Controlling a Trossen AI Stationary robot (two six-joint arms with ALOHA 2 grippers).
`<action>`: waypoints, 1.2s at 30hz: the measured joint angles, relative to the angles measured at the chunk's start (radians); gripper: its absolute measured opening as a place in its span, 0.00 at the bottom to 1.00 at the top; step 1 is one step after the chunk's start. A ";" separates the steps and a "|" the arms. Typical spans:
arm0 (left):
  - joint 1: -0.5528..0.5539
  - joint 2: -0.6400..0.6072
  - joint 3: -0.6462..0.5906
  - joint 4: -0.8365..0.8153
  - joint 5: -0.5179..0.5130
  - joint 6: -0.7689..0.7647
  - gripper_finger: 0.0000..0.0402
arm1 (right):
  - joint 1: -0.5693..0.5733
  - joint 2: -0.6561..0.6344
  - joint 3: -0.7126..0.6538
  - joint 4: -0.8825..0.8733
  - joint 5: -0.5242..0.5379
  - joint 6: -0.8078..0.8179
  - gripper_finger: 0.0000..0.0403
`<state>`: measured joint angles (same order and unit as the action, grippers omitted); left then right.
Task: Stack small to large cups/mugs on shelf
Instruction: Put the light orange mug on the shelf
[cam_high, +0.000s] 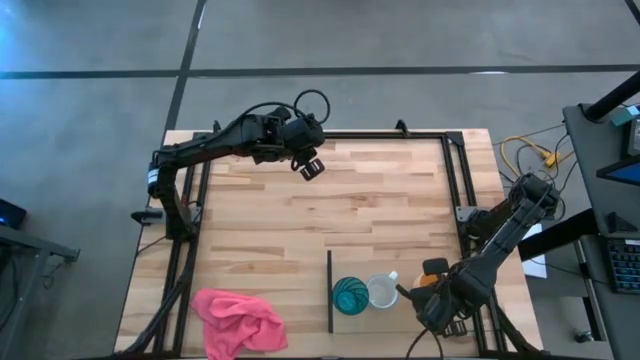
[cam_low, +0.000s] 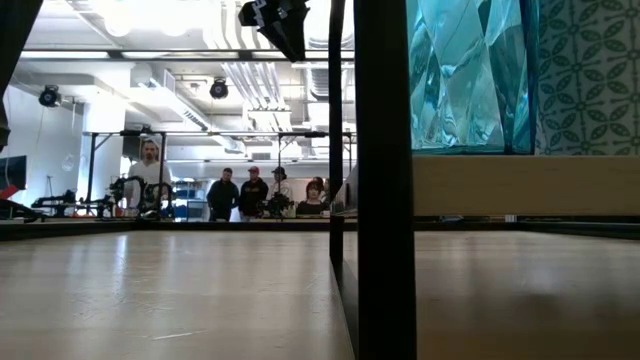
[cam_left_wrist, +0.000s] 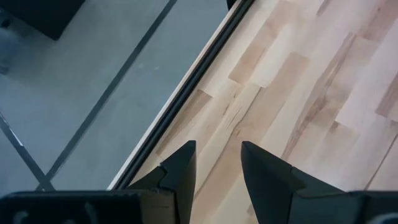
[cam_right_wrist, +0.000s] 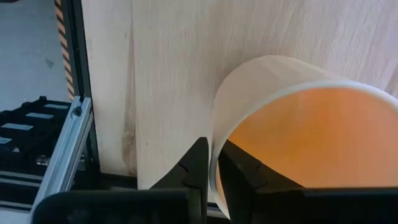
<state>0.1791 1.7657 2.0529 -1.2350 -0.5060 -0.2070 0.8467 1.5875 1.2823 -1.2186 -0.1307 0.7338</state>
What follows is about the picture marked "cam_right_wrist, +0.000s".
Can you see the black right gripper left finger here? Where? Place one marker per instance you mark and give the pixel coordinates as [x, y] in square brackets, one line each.
[174, 205]

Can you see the small cream cup orange inside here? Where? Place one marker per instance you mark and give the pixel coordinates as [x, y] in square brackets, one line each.
[311, 140]

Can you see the silver aluminium profile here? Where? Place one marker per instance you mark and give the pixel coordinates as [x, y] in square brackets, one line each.
[66, 149]

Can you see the yellow black hazard tape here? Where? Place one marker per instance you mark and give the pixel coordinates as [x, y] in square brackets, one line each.
[63, 46]

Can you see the black equipment tray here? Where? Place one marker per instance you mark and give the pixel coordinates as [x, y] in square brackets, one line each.
[21, 140]

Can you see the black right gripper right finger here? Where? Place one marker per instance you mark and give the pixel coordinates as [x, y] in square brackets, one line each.
[280, 202]

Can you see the black aluminium table frame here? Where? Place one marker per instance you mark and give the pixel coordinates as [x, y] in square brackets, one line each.
[79, 46]

